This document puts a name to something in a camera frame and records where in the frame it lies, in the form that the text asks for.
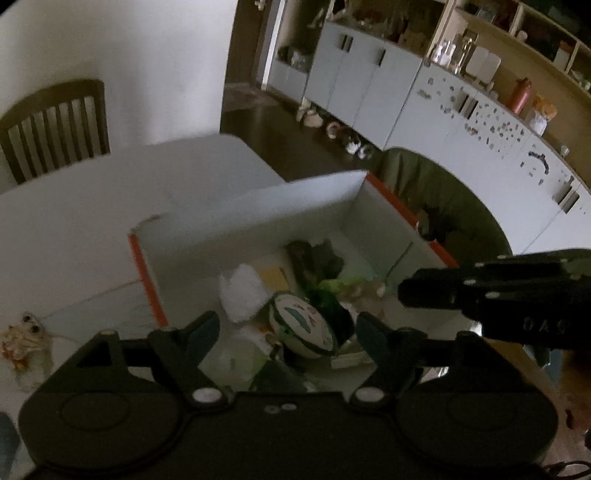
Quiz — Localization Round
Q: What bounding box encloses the orange white toy in wrapper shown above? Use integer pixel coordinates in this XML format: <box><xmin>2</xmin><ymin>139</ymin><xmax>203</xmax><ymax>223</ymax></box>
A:
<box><xmin>0</xmin><ymin>311</ymin><xmax>55</xmax><ymax>387</ymax></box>

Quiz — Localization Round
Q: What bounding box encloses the red shoebox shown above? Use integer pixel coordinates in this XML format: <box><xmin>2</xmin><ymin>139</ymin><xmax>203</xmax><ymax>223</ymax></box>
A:
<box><xmin>127</xmin><ymin>170</ymin><xmax>461</xmax><ymax>367</ymax></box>

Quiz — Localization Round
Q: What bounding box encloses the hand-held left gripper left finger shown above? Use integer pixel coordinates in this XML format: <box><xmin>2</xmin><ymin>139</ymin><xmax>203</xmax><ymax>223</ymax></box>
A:
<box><xmin>41</xmin><ymin>311</ymin><xmax>232</xmax><ymax>411</ymax></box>

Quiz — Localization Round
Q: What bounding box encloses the white printed plastic wrapper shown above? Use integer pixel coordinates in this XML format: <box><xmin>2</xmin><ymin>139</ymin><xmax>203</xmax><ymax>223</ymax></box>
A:
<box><xmin>269</xmin><ymin>293</ymin><xmax>336</xmax><ymax>359</ymax></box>

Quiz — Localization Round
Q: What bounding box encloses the clear glass jar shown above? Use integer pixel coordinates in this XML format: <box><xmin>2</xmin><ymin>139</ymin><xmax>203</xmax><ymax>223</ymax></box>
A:
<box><xmin>455</xmin><ymin>31</ymin><xmax>477</xmax><ymax>70</ymax></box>

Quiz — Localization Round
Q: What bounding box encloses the brown wooden slatted chair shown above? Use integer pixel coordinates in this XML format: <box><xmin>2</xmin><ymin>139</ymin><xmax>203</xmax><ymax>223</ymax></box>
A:
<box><xmin>0</xmin><ymin>79</ymin><xmax>112</xmax><ymax>185</ymax></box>

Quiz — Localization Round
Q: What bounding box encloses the copper bottle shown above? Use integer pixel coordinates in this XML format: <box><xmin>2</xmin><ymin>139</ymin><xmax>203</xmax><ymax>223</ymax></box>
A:
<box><xmin>508</xmin><ymin>78</ymin><xmax>533</xmax><ymax>116</ymax></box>

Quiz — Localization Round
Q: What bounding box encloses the white wall cabinet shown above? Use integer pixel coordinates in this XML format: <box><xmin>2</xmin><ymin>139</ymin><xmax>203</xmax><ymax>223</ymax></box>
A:
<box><xmin>265</xmin><ymin>0</ymin><xmax>591</xmax><ymax>296</ymax></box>

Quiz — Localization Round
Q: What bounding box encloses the green stick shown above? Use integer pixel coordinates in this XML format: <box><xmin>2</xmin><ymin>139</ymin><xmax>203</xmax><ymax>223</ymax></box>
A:
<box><xmin>387</xmin><ymin>242</ymin><xmax>415</xmax><ymax>278</ymax></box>

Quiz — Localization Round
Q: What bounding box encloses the white rounded board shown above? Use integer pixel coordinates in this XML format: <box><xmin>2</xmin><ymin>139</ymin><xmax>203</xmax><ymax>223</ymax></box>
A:
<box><xmin>466</xmin><ymin>48</ymin><xmax>502</xmax><ymax>85</ymax></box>

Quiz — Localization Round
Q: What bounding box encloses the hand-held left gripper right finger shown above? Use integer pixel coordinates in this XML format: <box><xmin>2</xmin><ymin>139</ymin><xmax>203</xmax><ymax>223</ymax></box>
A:
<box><xmin>351</xmin><ymin>312</ymin><xmax>522</xmax><ymax>411</ymax></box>

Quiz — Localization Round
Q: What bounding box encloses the beige crumpled wrapper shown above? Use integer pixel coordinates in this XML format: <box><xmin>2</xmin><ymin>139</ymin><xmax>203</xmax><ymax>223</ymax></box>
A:
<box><xmin>346</xmin><ymin>279</ymin><xmax>389</xmax><ymax>311</ymax></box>

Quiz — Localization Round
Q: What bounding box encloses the white crumpled tissue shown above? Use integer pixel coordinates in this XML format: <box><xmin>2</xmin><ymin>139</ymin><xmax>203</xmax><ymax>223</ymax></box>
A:
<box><xmin>219</xmin><ymin>264</ymin><xmax>271</xmax><ymax>323</ymax></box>

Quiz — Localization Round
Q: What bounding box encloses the clear plastic film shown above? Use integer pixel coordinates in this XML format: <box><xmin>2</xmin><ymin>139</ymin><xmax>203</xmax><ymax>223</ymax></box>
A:
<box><xmin>202</xmin><ymin>332</ymin><xmax>274</xmax><ymax>385</ymax></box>

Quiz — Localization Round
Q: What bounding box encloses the olive padded chair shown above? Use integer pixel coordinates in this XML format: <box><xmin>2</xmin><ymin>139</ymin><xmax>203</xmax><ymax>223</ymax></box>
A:
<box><xmin>376</xmin><ymin>148</ymin><xmax>514</xmax><ymax>278</ymax></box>

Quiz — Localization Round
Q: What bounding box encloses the jar with yellow contents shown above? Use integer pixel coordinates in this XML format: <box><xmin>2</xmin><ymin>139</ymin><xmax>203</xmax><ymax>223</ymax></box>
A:
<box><xmin>529</xmin><ymin>95</ymin><xmax>558</xmax><ymax>136</ymax></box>

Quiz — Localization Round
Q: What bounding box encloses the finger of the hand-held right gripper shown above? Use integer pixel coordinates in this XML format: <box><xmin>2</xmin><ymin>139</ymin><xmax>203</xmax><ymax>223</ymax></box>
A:
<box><xmin>397</xmin><ymin>267</ymin><xmax>504</xmax><ymax>318</ymax></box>
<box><xmin>475</xmin><ymin>249</ymin><xmax>591</xmax><ymax>283</ymax></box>

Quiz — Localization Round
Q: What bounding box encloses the yellow small box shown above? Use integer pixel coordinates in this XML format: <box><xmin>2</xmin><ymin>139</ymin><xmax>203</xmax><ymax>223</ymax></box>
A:
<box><xmin>259</xmin><ymin>267</ymin><xmax>290</xmax><ymax>292</ymax></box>

